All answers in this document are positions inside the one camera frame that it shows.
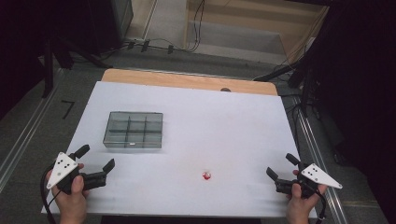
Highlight person's right hand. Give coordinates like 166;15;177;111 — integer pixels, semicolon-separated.
286;183;328;224

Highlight right hand-held gripper cable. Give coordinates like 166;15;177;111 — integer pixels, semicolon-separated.
314;186;328;224

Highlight left hand-held gripper cable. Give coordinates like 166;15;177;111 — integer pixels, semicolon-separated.
39;164;62;224

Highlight clear plastic compartment box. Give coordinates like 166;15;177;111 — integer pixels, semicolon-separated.
103;111;164;149

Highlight black hanging cable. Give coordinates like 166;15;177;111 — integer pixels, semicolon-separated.
186;0;206;53

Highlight black metal stand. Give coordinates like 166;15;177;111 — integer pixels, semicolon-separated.
253;62;316;118
41;36;113;99

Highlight black floor cables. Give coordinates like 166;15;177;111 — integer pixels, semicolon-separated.
281;92;321;153

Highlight white table cover sheet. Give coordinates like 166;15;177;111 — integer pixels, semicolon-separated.
41;81;318;218

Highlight metal floor rail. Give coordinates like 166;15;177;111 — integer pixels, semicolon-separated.
0;68;64;192
292;96;348;224

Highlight light wooden frame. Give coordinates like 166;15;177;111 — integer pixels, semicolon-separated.
183;0;330;64

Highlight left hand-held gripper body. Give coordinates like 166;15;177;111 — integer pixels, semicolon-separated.
46;151;85;195

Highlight person's left hand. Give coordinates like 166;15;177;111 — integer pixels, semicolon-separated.
46;172;90;224

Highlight hand-held gripper cable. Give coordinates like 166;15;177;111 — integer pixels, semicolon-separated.
314;186;328;224
39;164;62;224

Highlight black curtain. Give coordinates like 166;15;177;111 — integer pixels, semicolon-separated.
298;0;396;224
0;0;122;119

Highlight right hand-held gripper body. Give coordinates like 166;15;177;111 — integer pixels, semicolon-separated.
292;161;344;199

